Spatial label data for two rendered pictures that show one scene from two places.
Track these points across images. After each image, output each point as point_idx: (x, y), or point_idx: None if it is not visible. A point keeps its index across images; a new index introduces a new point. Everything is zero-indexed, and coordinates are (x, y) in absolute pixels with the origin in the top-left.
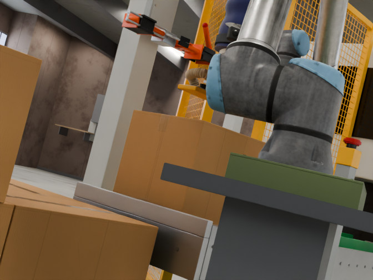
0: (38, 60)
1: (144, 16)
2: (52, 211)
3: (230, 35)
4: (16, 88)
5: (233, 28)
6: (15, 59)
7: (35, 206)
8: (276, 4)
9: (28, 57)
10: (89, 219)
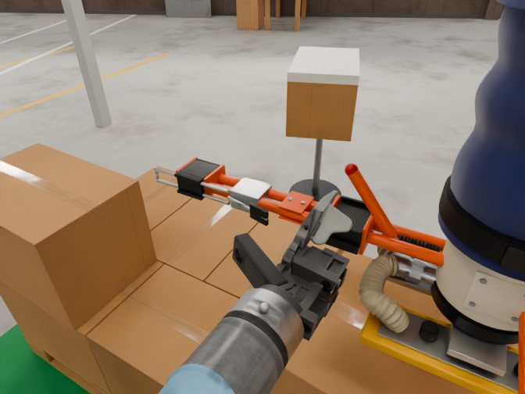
0: (31, 244)
1: (175, 176)
2: (112, 353)
3: (233, 255)
4: (33, 262)
5: (235, 241)
6: (20, 241)
7: (112, 339)
8: None
9: (25, 241)
10: (144, 375)
